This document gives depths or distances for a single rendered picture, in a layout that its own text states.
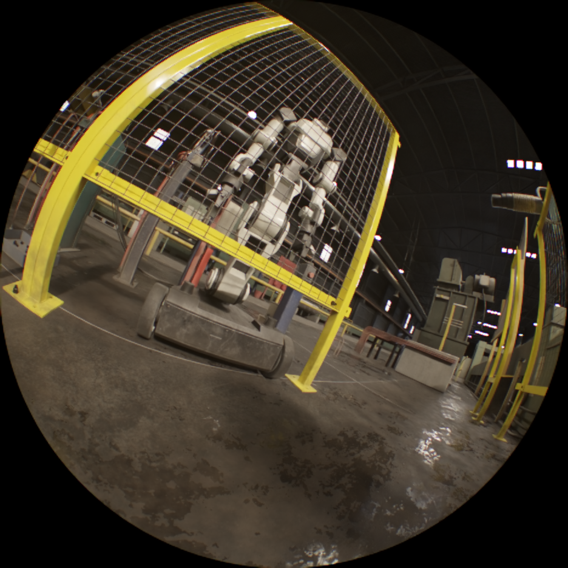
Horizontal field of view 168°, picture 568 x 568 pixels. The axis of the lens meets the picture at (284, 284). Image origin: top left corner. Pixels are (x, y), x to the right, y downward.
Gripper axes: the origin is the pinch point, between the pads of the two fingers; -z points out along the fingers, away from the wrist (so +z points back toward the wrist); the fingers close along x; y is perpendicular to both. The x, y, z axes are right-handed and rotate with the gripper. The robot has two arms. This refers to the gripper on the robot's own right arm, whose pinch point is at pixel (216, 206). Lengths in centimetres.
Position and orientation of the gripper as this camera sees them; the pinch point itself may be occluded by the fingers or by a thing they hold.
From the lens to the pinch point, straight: 86.1
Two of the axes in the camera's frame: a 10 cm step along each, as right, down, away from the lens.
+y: 8.0, 4.1, 4.3
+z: 3.3, -9.1, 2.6
